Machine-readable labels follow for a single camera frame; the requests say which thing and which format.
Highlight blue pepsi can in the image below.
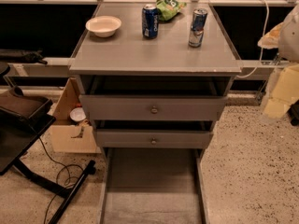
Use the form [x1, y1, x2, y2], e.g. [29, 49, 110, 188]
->
[142, 4, 159, 39]

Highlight green chip bag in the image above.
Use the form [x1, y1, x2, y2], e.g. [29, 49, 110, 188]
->
[156, 0, 186, 21]

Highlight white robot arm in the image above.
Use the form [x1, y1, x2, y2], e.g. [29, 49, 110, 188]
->
[258, 5, 299, 119]

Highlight black floor cable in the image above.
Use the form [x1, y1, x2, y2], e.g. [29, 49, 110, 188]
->
[37, 136, 86, 224]

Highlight black stand with tray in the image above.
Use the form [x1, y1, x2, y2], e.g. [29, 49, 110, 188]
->
[0, 86, 95, 224]

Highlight grey middle drawer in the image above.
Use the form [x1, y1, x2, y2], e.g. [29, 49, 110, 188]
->
[94, 120, 215, 149]

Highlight grey drawer cabinet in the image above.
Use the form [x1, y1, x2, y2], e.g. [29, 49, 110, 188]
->
[68, 2, 243, 156]

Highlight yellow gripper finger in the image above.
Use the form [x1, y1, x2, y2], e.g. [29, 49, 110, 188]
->
[258, 22, 282, 49]
[262, 63, 299, 119]

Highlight white cable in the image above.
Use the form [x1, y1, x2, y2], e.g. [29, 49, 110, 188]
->
[235, 0, 271, 79]

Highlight metal frame rail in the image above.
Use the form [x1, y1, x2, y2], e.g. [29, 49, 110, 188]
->
[7, 58, 289, 80]

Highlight cardboard box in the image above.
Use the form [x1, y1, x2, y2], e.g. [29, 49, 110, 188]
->
[50, 78, 100, 153]

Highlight grey drawer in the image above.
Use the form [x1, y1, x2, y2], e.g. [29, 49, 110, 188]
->
[97, 148, 210, 224]
[80, 76, 226, 121]
[94, 120, 215, 149]

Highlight grey top drawer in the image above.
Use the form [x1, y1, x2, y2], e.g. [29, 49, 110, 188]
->
[80, 76, 226, 121]

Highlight white bowl in box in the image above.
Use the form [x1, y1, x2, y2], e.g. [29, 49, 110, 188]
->
[69, 107, 86, 122]

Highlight grey bottom drawer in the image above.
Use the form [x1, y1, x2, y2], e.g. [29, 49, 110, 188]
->
[97, 148, 210, 224]

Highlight red bull can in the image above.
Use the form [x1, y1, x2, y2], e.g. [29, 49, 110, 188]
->
[189, 8, 207, 48]

